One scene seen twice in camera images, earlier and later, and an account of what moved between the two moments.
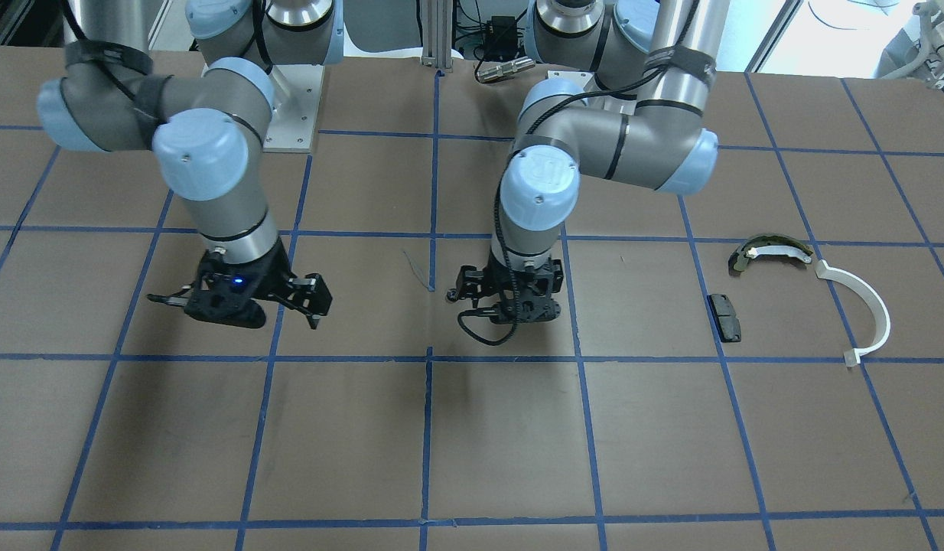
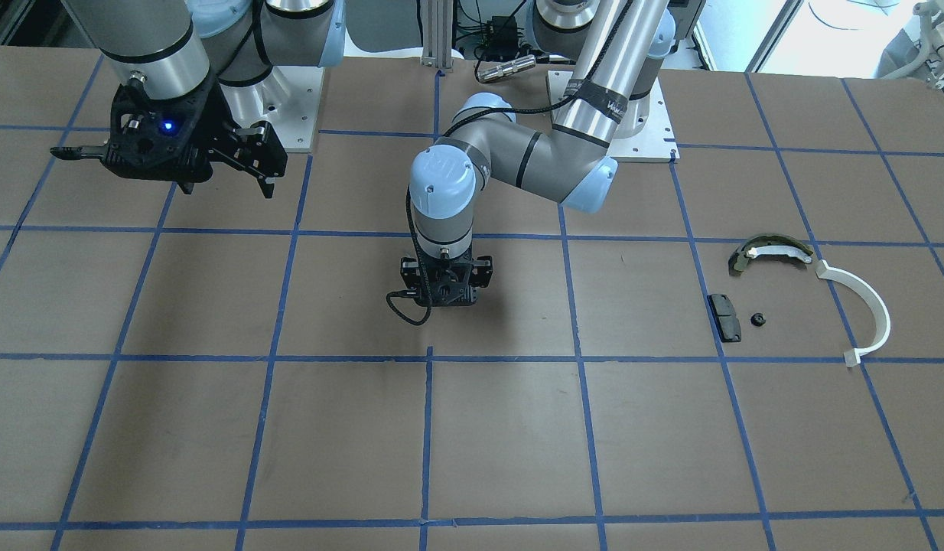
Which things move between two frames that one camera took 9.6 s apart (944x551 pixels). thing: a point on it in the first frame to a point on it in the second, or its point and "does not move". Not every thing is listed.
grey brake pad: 725,317 does not move
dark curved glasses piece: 766,244 does not move
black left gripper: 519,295 to 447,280
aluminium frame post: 437,34 does not move
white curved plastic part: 869,298 does not move
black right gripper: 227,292 to 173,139
